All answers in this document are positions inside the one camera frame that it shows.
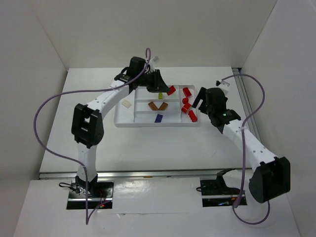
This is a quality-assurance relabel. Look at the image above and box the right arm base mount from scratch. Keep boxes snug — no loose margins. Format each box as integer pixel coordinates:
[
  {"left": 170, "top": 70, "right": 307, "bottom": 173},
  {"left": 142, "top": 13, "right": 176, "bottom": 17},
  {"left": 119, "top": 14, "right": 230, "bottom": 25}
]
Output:
[{"left": 196, "top": 168, "right": 240, "bottom": 207}]

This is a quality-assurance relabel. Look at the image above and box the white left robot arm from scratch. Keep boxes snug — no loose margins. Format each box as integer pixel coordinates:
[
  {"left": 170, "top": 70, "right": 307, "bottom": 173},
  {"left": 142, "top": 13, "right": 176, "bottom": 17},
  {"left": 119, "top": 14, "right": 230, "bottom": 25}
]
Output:
[{"left": 71, "top": 57, "right": 170, "bottom": 194}]

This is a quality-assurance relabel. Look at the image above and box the blue lego brick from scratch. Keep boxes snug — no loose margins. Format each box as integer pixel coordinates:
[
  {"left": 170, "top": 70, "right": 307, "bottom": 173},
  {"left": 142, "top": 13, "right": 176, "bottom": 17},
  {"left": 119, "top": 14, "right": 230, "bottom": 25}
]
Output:
[{"left": 155, "top": 114, "right": 163, "bottom": 123}]

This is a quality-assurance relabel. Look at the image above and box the white compartment tray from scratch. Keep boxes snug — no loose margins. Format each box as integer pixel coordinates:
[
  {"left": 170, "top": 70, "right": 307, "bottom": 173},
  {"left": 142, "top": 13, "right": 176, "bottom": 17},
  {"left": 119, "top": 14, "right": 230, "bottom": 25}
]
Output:
[{"left": 114, "top": 85, "right": 199, "bottom": 127}]

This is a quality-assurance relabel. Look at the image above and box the aluminium rail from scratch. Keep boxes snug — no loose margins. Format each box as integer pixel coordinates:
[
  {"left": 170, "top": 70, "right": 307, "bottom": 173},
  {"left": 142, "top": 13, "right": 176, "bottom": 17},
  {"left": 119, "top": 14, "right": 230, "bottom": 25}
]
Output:
[
  {"left": 38, "top": 168, "right": 228, "bottom": 180},
  {"left": 232, "top": 68, "right": 272, "bottom": 175}
]

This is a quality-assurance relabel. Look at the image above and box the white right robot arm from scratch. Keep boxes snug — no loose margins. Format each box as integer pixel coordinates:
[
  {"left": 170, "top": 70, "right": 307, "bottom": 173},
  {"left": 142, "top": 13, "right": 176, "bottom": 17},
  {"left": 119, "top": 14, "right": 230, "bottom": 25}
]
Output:
[{"left": 192, "top": 87, "right": 290, "bottom": 203}]

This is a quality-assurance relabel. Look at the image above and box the white lego brick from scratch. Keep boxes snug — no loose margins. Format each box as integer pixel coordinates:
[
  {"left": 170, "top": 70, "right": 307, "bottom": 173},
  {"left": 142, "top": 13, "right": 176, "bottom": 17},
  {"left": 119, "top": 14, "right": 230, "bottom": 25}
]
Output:
[{"left": 121, "top": 100, "right": 132, "bottom": 109}]

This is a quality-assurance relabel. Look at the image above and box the small red lego brick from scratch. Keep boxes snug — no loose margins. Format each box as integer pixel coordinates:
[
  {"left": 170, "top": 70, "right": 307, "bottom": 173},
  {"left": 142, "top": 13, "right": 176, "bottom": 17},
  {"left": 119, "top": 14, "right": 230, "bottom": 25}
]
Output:
[{"left": 182, "top": 97, "right": 189, "bottom": 104}]

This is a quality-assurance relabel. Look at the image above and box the brown lego plate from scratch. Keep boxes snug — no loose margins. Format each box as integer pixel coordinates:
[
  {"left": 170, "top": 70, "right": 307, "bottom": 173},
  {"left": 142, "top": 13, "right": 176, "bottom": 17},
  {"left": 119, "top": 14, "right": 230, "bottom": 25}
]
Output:
[
  {"left": 148, "top": 102, "right": 159, "bottom": 111},
  {"left": 158, "top": 102, "right": 168, "bottom": 111}
]

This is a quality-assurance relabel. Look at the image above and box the aluminium rail right side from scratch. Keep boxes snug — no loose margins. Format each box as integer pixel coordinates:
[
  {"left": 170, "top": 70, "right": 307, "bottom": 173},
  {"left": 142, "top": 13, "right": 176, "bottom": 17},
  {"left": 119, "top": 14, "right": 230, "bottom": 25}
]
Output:
[{"left": 232, "top": 68, "right": 272, "bottom": 175}]

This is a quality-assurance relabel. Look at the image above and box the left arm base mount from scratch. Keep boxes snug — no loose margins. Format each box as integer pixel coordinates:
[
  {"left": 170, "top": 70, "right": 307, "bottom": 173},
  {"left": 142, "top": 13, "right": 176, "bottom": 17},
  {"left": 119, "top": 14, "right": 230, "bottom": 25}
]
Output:
[{"left": 58, "top": 182, "right": 114, "bottom": 210}]

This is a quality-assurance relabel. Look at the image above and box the aluminium rail front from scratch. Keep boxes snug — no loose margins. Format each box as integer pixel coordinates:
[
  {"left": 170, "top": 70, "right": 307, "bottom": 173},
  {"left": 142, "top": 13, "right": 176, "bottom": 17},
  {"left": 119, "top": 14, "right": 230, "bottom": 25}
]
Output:
[{"left": 38, "top": 168, "right": 228, "bottom": 180}]

